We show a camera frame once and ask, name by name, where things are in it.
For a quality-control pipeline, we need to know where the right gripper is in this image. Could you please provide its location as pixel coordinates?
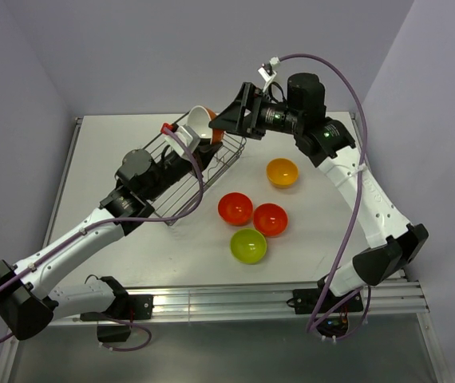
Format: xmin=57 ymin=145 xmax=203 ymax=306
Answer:
xmin=208 ymin=82 xmax=303 ymax=140

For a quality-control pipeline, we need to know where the orange bowl white inside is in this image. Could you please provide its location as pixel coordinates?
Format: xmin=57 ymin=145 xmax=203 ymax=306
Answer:
xmin=186 ymin=105 xmax=224 ymax=144

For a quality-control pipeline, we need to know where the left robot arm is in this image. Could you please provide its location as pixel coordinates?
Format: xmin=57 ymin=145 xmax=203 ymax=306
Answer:
xmin=0 ymin=143 xmax=222 ymax=340

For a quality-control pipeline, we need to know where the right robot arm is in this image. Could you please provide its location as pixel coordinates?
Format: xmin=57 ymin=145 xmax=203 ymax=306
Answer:
xmin=209 ymin=73 xmax=429 ymax=311

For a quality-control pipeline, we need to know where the red-orange bowl left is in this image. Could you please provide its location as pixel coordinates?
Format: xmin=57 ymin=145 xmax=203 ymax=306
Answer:
xmin=217 ymin=192 xmax=253 ymax=226

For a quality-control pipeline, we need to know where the red-orange bowl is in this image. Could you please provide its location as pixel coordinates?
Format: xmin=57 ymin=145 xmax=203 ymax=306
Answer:
xmin=217 ymin=192 xmax=253 ymax=226
xmin=253 ymin=203 xmax=288 ymax=237

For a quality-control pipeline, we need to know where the yellow-orange bowl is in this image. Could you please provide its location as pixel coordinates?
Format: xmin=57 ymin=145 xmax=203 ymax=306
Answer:
xmin=266 ymin=158 xmax=299 ymax=188

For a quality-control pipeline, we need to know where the red-orange bowl right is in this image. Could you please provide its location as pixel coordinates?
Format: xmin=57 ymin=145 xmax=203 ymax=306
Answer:
xmin=253 ymin=203 xmax=288 ymax=237

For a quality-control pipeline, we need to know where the lime green bowl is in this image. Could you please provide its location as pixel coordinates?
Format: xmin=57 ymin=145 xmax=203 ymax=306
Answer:
xmin=230 ymin=228 xmax=267 ymax=264

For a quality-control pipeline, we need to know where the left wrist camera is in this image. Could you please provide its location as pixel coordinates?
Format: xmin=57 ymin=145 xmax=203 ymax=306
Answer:
xmin=160 ymin=123 xmax=200 ymax=160

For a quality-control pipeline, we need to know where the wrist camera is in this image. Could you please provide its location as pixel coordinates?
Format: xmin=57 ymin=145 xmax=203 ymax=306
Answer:
xmin=258 ymin=57 xmax=280 ymax=92
xmin=160 ymin=123 xmax=200 ymax=160

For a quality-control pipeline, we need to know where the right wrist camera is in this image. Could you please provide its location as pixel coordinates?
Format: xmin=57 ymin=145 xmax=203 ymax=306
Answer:
xmin=258 ymin=57 xmax=280 ymax=92

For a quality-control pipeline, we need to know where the wire dish rack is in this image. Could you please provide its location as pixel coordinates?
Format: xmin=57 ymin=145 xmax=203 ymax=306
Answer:
xmin=114 ymin=106 xmax=247 ymax=227

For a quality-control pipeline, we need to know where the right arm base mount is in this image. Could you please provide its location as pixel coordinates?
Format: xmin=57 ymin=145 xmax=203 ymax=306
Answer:
xmin=286 ymin=287 xmax=366 ymax=340

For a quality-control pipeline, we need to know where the aluminium rail frame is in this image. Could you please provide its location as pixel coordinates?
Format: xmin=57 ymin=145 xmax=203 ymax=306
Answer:
xmin=0 ymin=116 xmax=452 ymax=383

